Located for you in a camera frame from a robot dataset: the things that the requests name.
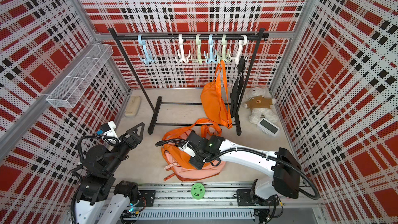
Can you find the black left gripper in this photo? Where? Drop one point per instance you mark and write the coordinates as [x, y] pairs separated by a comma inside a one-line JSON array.
[[136, 139]]

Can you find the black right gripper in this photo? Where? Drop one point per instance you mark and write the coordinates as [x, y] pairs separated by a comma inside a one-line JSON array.
[[196, 165]]

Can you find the orange sling bag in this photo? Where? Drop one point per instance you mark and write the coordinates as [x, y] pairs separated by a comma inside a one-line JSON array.
[[215, 108], [173, 137]]

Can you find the pink sling bag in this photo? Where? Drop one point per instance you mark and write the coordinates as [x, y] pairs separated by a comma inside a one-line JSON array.
[[184, 174]]

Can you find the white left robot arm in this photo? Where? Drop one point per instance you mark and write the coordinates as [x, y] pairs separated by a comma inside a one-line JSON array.
[[98, 199]]

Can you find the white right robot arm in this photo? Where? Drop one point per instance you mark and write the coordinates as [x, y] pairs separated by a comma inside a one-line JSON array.
[[283, 173]]

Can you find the light blue hook far left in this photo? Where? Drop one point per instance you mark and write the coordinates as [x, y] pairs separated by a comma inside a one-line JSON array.
[[149, 58]]

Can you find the white hook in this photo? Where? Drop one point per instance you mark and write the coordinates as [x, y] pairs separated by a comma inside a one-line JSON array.
[[241, 44], [181, 58]]

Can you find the pale green hook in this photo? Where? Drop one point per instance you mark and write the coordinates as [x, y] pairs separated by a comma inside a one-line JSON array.
[[225, 52]]

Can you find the light green hook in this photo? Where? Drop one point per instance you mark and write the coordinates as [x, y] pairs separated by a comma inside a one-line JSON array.
[[198, 43]]

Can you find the white hook far right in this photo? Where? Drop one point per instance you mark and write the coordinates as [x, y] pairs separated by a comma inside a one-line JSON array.
[[241, 44]]

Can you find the black metal clothes rack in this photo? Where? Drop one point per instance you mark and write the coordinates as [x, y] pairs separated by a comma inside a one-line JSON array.
[[257, 38]]

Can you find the beige glasses case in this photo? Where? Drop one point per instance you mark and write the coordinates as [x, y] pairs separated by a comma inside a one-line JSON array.
[[133, 106]]

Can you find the green round disc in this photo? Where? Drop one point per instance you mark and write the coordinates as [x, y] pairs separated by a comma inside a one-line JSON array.
[[198, 191]]

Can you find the white digital clock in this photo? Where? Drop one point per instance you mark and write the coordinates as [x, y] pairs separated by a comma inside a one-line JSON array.
[[267, 127]]

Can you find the white teddy bear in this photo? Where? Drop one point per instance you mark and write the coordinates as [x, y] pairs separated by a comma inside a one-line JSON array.
[[260, 106]]

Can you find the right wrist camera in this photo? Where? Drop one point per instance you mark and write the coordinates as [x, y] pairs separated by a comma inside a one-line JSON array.
[[185, 148]]

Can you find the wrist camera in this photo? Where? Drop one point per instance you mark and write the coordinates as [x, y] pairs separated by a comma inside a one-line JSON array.
[[108, 129], [185, 148]]

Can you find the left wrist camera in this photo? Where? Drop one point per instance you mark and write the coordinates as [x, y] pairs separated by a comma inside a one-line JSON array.
[[108, 129]]

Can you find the white wire basket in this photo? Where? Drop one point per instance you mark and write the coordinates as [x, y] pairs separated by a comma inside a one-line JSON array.
[[70, 90]]

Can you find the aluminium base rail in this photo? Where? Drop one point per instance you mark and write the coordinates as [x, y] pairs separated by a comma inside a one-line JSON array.
[[174, 203]]

